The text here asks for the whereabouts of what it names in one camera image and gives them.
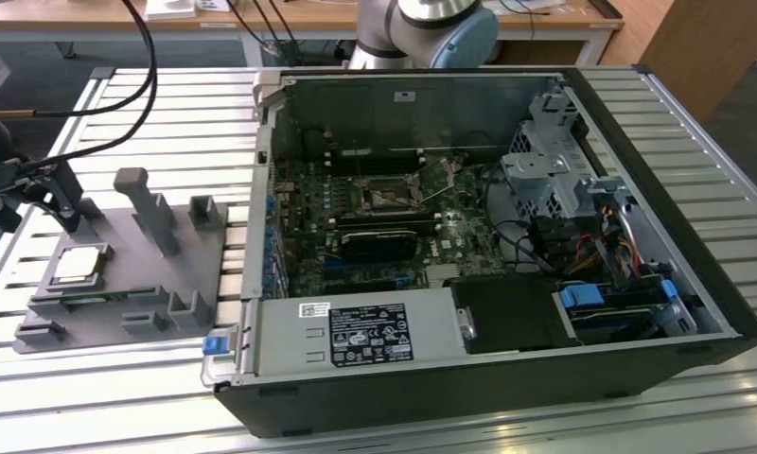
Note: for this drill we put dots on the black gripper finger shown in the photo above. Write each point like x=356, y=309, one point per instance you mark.
x=10, y=213
x=70, y=189

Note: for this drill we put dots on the silver CPU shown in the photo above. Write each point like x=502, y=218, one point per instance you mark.
x=79, y=263

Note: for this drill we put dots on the CPU socket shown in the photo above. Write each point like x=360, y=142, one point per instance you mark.
x=388, y=196

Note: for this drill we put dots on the grey parts rack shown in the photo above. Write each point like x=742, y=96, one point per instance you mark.
x=139, y=265

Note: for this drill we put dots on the green RAM stick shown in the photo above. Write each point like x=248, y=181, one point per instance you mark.
x=116, y=297

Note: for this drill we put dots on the wooden desk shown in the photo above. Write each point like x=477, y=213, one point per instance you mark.
x=70, y=14

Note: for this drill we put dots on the plain white box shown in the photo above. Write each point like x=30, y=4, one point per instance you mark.
x=174, y=12

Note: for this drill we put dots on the blue case latch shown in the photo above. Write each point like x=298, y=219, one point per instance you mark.
x=218, y=345

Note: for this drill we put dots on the white box dark print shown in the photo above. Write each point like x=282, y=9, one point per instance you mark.
x=218, y=5

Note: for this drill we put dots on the silver power supply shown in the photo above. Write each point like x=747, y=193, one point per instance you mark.
x=291, y=340

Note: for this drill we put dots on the black graphics card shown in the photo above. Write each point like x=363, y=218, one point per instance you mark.
x=379, y=246

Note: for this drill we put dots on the white sticker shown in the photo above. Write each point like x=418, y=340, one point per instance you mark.
x=404, y=96

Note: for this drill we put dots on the small silver heatsink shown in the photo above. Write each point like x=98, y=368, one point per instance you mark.
x=444, y=275

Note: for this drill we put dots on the green motherboard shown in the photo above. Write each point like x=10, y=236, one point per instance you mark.
x=467, y=222

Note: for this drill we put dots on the black PC case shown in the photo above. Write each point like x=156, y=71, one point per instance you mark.
x=416, y=402

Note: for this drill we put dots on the silver metal drive cage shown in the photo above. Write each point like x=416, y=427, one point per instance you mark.
x=530, y=189

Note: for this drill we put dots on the blue disk carrier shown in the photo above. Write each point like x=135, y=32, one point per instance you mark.
x=581, y=295

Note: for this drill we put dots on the white papers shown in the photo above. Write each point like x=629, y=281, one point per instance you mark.
x=550, y=5

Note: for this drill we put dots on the black hard disk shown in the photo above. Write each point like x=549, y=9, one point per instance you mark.
x=613, y=324

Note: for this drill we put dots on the blue plastic clip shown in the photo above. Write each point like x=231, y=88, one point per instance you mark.
x=669, y=289

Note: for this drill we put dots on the wooden cabinet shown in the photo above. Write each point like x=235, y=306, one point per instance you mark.
x=701, y=47

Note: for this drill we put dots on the silver disk bay frame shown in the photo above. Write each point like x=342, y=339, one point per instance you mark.
x=647, y=236

